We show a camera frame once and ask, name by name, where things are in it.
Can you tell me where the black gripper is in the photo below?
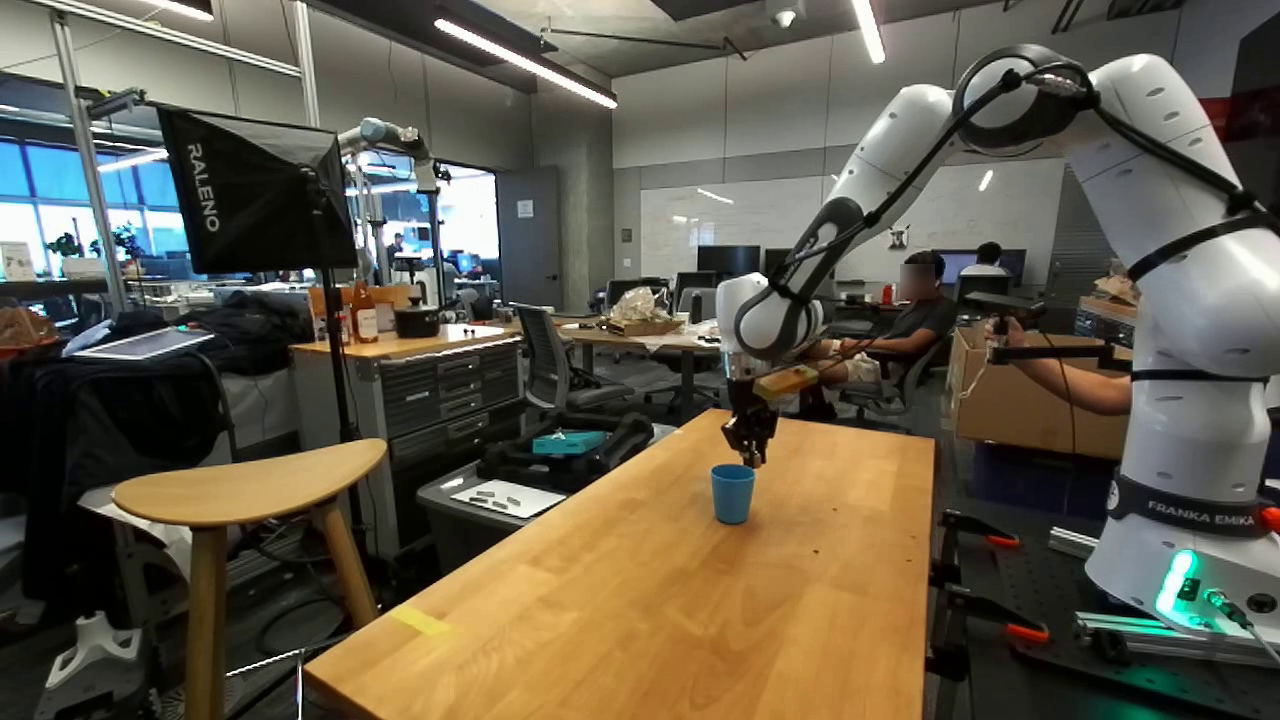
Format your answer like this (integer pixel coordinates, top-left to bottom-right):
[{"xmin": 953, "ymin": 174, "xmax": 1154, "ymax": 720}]
[{"xmin": 719, "ymin": 380, "xmax": 777, "ymax": 470}]

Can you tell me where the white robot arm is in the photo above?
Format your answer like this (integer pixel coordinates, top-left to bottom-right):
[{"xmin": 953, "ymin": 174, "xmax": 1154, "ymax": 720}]
[{"xmin": 716, "ymin": 45, "xmax": 1280, "ymax": 647}]

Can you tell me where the blue plastic cup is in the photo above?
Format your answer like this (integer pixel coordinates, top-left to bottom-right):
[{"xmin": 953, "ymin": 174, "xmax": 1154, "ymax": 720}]
[{"xmin": 713, "ymin": 463, "xmax": 755, "ymax": 525}]

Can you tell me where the black computer monitor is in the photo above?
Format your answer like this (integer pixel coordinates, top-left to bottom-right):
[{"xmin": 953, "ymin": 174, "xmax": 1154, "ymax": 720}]
[{"xmin": 696, "ymin": 243, "xmax": 759, "ymax": 282}]

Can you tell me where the teal case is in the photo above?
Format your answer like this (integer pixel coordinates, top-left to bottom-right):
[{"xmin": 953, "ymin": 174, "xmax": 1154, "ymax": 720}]
[{"xmin": 534, "ymin": 427, "xmax": 614, "ymax": 459}]

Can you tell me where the seated person dark shirt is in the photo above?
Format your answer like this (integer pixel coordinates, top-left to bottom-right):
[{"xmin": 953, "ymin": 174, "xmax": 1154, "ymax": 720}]
[{"xmin": 832, "ymin": 251, "xmax": 955, "ymax": 390}]

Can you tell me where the grey office chair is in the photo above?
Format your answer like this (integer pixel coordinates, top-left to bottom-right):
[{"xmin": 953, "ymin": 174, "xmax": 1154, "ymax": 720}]
[{"xmin": 517, "ymin": 305, "xmax": 631, "ymax": 427}]

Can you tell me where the orange-tipped black clamp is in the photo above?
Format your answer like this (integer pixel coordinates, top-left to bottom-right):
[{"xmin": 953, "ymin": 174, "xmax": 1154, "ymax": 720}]
[
  {"xmin": 934, "ymin": 583, "xmax": 1053, "ymax": 653},
  {"xmin": 939, "ymin": 512, "xmax": 1025, "ymax": 554}
]

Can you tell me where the cardboard box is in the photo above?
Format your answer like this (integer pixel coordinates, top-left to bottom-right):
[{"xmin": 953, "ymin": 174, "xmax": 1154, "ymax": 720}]
[{"xmin": 949, "ymin": 323, "xmax": 1127, "ymax": 459}]

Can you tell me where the grey drawer cabinet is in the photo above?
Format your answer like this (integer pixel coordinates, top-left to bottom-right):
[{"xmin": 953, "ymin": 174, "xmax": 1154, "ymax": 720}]
[{"xmin": 292, "ymin": 323, "xmax": 519, "ymax": 561}]

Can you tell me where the black softbox light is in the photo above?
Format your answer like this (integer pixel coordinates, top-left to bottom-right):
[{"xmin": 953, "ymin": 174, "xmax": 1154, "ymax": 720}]
[{"xmin": 157, "ymin": 104, "xmax": 358, "ymax": 271}]

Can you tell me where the wooden stool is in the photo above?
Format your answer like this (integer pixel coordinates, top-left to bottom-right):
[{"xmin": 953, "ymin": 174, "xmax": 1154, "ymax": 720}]
[{"xmin": 112, "ymin": 439, "xmax": 390, "ymax": 720}]

